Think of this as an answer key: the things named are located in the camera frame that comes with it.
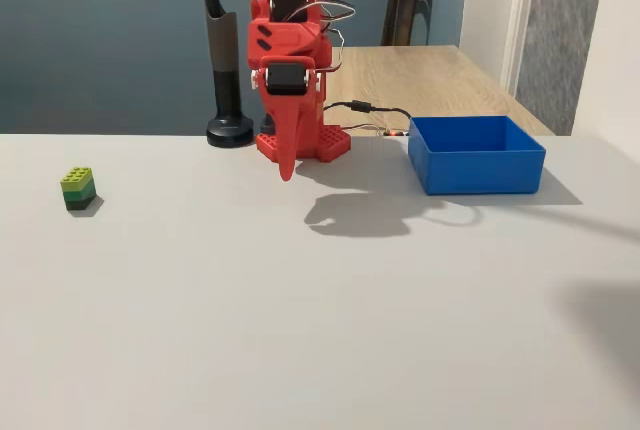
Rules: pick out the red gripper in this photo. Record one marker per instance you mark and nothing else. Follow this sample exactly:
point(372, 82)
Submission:
point(286, 81)

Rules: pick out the green layered lego block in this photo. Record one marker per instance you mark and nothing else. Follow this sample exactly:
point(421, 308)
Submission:
point(78, 189)

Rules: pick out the red robot arm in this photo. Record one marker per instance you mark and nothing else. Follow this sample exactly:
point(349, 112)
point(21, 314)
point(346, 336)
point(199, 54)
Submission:
point(295, 35)

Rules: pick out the blue plastic bin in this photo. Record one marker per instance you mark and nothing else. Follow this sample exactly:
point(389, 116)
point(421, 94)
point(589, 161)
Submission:
point(480, 160)

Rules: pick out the black pole stand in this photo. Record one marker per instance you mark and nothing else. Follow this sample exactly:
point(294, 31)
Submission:
point(225, 95)

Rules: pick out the small controller board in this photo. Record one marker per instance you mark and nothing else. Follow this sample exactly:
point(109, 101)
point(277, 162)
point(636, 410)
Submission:
point(392, 131)

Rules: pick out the light wooden table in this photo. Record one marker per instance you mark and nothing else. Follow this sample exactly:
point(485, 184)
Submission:
point(425, 80)

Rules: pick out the dark wooden chair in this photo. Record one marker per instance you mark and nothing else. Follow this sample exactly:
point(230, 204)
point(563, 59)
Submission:
point(407, 0)

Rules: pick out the white door frame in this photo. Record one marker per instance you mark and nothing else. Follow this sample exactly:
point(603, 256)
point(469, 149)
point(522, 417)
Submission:
point(520, 20)

